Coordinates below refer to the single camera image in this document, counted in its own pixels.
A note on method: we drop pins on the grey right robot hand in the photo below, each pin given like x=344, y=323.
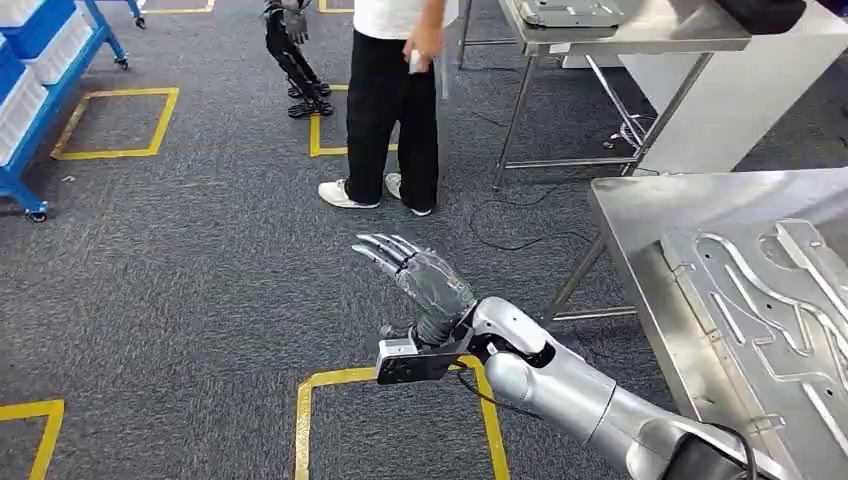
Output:
x=434, y=285

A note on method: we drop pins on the white storage bin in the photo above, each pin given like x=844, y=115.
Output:
x=20, y=116
x=63, y=50

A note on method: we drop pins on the stamped metal panel tray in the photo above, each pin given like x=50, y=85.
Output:
x=748, y=344

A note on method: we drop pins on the grey metal part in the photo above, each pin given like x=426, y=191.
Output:
x=570, y=12

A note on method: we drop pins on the steel frame table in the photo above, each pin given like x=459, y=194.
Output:
x=636, y=40

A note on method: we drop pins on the blue storage bin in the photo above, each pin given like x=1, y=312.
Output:
x=43, y=26

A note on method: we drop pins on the blue rack with bins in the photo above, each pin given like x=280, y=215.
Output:
x=20, y=167

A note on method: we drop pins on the black humanoid robot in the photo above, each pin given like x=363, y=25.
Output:
x=291, y=60

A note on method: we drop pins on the person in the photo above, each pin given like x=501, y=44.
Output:
x=391, y=119

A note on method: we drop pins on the steel bench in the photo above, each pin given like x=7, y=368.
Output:
x=629, y=218

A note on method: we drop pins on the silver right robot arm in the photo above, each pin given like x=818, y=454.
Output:
x=563, y=397

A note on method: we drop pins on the white cabinet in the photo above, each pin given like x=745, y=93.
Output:
x=729, y=112

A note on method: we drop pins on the black rounded object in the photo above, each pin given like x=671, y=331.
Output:
x=762, y=14

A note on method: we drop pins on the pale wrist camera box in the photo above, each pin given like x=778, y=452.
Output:
x=397, y=356

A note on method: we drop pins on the person's hand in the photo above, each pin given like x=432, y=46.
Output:
x=424, y=40

